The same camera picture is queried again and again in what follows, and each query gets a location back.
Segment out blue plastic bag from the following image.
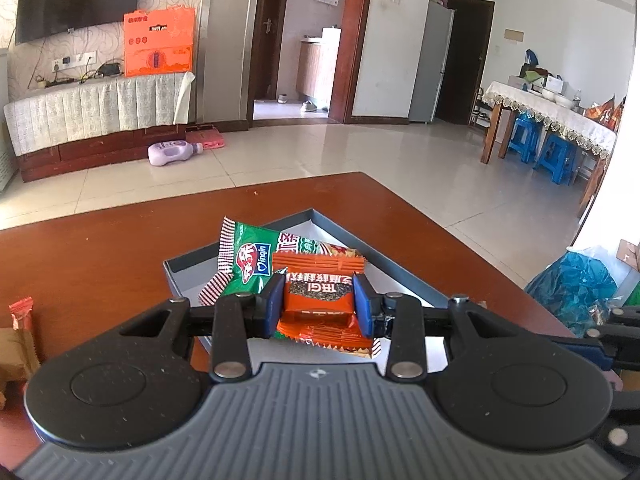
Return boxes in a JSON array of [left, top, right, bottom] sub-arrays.
[[524, 250, 626, 338]]

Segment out orange cardboard box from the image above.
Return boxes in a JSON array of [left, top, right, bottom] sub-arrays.
[[123, 7, 197, 78]]

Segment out wooden door with handle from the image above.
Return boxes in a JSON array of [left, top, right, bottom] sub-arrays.
[[252, 0, 293, 101]]

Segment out green snack packet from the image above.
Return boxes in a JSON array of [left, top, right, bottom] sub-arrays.
[[198, 216, 362, 307]]

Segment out brown snack packet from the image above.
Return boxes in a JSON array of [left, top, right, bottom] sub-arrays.
[[0, 327, 42, 411]]

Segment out cloth-covered tv cabinet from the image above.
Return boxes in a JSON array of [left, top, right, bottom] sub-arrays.
[[4, 71, 196, 157]]

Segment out dark wooden door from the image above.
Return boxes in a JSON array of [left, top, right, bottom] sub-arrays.
[[435, 0, 496, 126]]

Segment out pink floor mat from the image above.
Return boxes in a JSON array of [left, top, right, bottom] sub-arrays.
[[185, 124, 227, 151]]

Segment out brown cardboard box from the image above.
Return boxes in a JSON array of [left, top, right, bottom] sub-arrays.
[[615, 239, 640, 273]]

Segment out wooden television cabinet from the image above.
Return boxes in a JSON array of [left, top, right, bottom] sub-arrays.
[[19, 122, 193, 183]]

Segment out blue plastic stool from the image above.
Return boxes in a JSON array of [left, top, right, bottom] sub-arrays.
[[534, 130, 581, 186], [506, 112, 543, 163]]

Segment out grey refrigerator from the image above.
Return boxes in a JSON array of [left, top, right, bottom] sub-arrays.
[[409, 0, 456, 123]]

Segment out purple plastic bottle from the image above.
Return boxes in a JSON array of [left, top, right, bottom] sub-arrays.
[[147, 140, 204, 167]]

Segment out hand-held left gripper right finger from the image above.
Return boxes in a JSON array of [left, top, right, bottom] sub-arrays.
[[351, 271, 523, 382]]

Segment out wooden dining table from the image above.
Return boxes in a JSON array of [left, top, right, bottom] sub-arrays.
[[480, 102, 608, 218]]

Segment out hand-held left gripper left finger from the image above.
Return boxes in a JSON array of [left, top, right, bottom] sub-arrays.
[[117, 271, 287, 383]]

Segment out wooden door frame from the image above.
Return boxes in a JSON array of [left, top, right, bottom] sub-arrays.
[[246, 0, 377, 126]]

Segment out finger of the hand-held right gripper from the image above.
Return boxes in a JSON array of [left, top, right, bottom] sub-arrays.
[[602, 422, 640, 461], [550, 305, 640, 373]]

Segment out orange snack packet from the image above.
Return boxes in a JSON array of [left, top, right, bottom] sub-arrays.
[[271, 251, 375, 359]]

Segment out wooden kitchen cabinet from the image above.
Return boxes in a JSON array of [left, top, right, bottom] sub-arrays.
[[296, 37, 342, 106]]

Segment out orange snack bags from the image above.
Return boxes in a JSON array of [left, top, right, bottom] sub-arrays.
[[585, 95, 626, 133]]

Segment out white wall socket strip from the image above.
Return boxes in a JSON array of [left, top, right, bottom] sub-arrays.
[[51, 50, 97, 72]]

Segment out grey cardboard box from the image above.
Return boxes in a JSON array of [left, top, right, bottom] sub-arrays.
[[162, 206, 488, 376]]

